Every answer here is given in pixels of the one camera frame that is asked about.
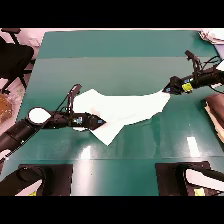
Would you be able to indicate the white shirt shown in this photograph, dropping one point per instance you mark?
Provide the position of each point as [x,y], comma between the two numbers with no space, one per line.
[126,108]

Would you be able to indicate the brown garment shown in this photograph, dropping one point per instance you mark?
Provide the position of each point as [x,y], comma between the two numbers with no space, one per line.
[216,108]

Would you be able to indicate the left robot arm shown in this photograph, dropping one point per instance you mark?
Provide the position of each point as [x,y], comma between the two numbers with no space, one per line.
[20,130]

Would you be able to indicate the white garment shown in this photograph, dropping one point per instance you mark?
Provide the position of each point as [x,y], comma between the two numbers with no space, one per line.
[213,35]

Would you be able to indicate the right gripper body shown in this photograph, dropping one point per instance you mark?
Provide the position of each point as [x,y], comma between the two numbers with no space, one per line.
[177,85]

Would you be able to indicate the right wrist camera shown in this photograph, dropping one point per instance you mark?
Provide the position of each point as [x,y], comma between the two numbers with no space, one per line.
[193,60]

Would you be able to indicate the black office chair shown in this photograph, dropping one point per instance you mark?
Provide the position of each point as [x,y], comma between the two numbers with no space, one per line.
[11,56]

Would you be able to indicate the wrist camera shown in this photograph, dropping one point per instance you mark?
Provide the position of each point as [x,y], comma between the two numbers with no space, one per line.
[193,60]
[75,90]

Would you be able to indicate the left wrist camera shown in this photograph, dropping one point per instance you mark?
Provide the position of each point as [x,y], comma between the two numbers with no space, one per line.
[75,90]

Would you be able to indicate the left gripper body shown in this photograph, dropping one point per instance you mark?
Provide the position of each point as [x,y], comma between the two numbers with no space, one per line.
[81,120]

